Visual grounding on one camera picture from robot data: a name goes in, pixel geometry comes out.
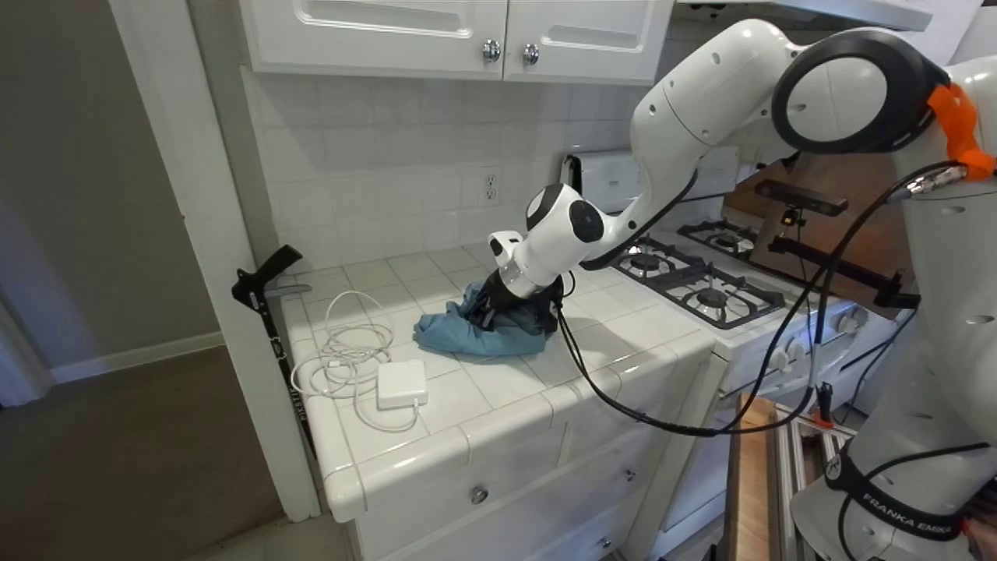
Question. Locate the black clamp mount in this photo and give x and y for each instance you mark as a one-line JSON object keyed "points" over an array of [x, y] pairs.
{"points": [[255, 293]]}

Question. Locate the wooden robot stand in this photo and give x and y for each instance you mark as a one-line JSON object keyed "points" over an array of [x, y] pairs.
{"points": [[750, 489]]}

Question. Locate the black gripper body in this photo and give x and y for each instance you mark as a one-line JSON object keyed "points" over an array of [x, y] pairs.
{"points": [[492, 303]]}

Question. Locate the blue pillow case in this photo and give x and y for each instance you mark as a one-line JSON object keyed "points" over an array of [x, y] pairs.
{"points": [[516, 336]]}

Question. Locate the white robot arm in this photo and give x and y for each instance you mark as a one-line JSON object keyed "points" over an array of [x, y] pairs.
{"points": [[899, 489]]}

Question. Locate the white gas stove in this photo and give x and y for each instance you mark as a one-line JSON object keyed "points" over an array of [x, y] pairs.
{"points": [[762, 324]]}

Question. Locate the white lower cabinet drawers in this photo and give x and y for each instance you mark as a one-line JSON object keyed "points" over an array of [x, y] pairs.
{"points": [[528, 461]]}

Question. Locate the white power adapter brick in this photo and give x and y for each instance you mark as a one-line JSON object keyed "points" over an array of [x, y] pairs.
{"points": [[401, 384]]}

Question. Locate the white upper cabinet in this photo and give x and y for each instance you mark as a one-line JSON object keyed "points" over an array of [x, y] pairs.
{"points": [[533, 41]]}

